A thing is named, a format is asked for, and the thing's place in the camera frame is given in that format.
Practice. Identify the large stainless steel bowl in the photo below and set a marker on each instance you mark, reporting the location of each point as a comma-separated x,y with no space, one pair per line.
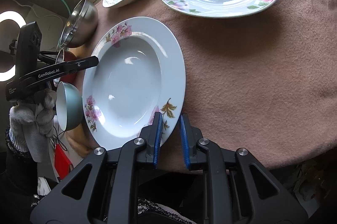
80,25

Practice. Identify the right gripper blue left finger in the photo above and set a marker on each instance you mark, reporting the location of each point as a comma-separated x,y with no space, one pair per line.
141,153

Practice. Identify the plate with pink corner flowers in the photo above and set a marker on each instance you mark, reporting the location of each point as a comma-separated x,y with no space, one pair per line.
141,71

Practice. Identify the red steel bowl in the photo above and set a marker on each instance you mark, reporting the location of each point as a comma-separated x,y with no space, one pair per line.
65,57

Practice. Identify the left white gloved hand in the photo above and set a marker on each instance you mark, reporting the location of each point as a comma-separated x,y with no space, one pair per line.
31,127

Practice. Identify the pink towel mat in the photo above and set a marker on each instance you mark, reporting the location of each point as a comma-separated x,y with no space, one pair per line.
266,82

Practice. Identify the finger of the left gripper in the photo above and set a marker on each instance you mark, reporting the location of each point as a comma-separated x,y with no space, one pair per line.
82,64

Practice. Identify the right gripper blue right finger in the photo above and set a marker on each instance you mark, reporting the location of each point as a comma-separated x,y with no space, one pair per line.
203,154

